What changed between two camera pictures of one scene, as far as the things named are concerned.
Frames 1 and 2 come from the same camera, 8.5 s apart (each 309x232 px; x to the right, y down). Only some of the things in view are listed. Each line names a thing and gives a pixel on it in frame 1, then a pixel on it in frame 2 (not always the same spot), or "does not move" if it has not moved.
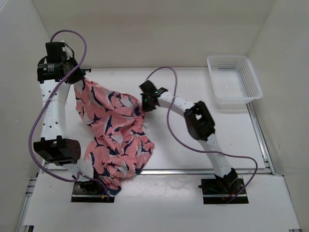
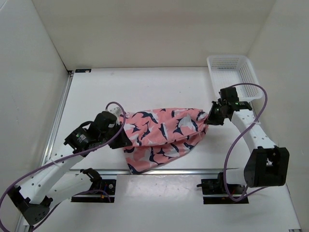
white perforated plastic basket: (234, 81) does not move
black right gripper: (145, 107) -> (211, 119)
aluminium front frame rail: (203, 172) does not move
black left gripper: (78, 76) -> (123, 141)
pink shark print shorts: (119, 145) -> (158, 136)
